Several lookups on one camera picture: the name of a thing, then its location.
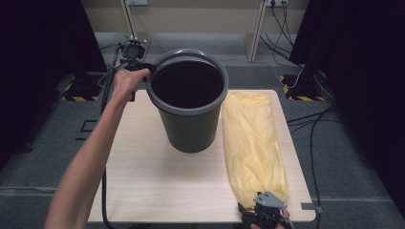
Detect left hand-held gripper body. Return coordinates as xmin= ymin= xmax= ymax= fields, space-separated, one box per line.
xmin=119 ymin=39 xmax=147 ymax=71

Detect black power cables bundle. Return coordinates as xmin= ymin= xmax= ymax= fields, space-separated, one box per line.
xmin=259 ymin=0 xmax=304 ymax=70

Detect grey tape piece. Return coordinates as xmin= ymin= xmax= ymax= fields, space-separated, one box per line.
xmin=300 ymin=201 xmax=324 ymax=214

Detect person's left hand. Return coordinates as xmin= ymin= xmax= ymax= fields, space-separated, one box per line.
xmin=111 ymin=67 xmax=152 ymax=103

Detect yellow plastic garbage bag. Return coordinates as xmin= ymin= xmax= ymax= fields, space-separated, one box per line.
xmin=221 ymin=91 xmax=290 ymax=209

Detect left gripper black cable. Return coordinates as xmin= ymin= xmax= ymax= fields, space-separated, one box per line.
xmin=97 ymin=44 xmax=123 ymax=229

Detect white thin cable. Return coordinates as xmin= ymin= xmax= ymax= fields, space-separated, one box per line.
xmin=247 ymin=59 xmax=306 ymax=90

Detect black curtain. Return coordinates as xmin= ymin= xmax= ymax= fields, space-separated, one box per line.
xmin=288 ymin=0 xmax=405 ymax=218
xmin=0 ymin=0 xmax=109 ymax=170

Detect dark grey trash bin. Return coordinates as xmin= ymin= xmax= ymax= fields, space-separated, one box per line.
xmin=146 ymin=55 xmax=229 ymax=155

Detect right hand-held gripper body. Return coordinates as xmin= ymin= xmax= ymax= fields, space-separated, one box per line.
xmin=245 ymin=190 xmax=288 ymax=229

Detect black floor cables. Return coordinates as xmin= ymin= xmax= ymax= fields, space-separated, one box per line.
xmin=286 ymin=106 xmax=339 ymax=135

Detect stand base with hazard tape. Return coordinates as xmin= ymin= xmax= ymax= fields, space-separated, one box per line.
xmin=279 ymin=74 xmax=328 ymax=103
xmin=55 ymin=71 xmax=108 ymax=103

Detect long black floor cable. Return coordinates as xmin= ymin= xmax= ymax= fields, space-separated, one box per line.
xmin=309 ymin=108 xmax=323 ymax=229

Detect person's right hand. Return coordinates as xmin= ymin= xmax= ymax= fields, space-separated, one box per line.
xmin=249 ymin=208 xmax=291 ymax=229

